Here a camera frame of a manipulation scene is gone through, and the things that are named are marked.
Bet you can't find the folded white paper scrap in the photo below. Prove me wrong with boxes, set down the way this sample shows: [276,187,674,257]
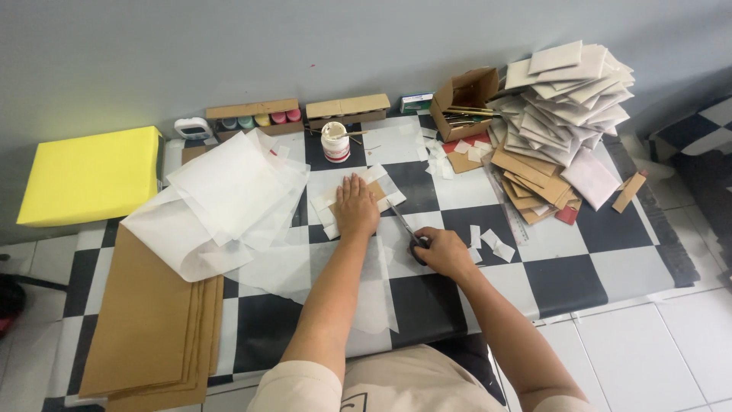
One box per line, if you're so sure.
[480,228,517,264]

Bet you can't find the black red object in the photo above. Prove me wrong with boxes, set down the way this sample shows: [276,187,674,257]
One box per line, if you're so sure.
[0,273,27,340]

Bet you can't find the brown card square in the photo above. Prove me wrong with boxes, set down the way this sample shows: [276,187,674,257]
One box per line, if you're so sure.
[445,150,485,174]

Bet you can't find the red paper sheet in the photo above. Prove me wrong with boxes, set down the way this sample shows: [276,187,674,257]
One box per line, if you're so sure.
[441,132,493,155]

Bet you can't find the checkered covered low table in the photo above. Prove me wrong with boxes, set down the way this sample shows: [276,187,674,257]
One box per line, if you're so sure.
[648,94,732,290]

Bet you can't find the person's left hand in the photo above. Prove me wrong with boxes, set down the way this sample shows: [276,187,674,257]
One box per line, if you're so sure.
[333,173,382,240]

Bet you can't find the stack of brown paper sheets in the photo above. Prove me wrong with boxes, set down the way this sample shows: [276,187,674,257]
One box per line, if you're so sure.
[78,223,225,412]

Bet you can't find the closed long cardboard box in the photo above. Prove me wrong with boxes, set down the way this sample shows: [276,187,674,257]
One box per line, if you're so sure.
[305,93,392,130]

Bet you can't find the clear plastic ruler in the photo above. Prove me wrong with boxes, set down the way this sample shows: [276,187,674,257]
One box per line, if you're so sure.
[482,153,530,247]

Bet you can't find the translucent white paper sheet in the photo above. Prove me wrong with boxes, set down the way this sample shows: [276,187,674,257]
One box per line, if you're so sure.
[225,235,400,336]

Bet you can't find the white digital timer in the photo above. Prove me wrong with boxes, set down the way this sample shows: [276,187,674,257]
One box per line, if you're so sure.
[174,117,214,142]

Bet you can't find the cardboard box of paint bottles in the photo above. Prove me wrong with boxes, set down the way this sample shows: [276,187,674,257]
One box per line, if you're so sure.
[205,98,305,143]

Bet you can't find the black-handled scissors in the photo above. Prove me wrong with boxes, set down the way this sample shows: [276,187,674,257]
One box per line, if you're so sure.
[387,200,430,267]

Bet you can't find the yellow wrapped box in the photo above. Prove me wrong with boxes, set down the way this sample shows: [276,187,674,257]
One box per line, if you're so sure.
[16,126,165,229]

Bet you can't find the pile of white envelopes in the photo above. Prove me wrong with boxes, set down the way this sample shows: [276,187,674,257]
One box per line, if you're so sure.
[485,39,636,168]

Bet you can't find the small blue white box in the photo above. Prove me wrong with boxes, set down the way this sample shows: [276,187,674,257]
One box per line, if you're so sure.
[400,92,435,114]

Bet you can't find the stack of brown card pieces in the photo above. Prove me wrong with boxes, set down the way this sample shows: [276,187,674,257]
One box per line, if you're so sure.
[490,142,583,225]

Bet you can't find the open cardboard box of brushes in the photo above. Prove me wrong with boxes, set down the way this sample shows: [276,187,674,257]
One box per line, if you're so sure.
[429,67,500,143]

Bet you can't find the bundle of paint brushes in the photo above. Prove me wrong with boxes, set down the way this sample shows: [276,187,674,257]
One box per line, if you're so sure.
[442,105,503,128]

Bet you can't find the heap of white paper scraps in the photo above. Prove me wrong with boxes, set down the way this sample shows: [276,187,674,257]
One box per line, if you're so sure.
[416,125,494,181]

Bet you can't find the white glue jar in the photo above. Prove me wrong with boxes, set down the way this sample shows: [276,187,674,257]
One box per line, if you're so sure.
[320,121,351,164]

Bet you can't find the person's right hand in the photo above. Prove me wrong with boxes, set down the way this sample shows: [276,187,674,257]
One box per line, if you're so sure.
[410,227,476,282]

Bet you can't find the person's beige shirt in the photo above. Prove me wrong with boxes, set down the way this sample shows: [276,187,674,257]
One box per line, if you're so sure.
[246,343,597,412]

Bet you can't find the brown card strip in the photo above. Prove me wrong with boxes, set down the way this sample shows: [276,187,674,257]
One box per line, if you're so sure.
[611,171,649,214]

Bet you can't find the stack of white tissue sheets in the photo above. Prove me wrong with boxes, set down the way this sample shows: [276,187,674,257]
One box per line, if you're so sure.
[120,128,311,283]

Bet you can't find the black white checkered table cover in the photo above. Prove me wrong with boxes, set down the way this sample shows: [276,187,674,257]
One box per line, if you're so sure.
[41,110,701,412]

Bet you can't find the single white envelope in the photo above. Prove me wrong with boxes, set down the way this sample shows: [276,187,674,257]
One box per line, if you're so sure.
[560,147,622,212]

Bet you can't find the wooden glue stick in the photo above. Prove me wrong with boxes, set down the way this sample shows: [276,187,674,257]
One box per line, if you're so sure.
[310,129,368,145]

